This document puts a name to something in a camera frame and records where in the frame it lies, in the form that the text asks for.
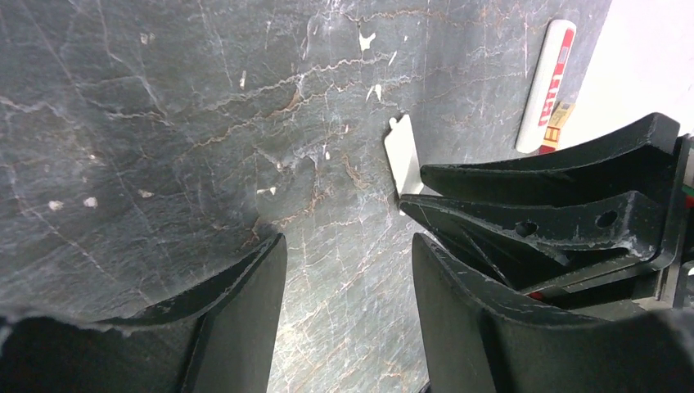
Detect red white remote control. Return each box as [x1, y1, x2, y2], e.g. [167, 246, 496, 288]
[515, 20, 576, 154]

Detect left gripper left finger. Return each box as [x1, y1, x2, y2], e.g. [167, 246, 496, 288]
[1, 233, 287, 392]

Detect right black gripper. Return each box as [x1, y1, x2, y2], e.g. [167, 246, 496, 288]
[399, 113, 693, 312]

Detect long white remote cover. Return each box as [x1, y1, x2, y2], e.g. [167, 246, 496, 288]
[384, 114, 424, 200]

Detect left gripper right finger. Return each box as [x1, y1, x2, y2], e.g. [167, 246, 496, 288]
[412, 233, 693, 392]

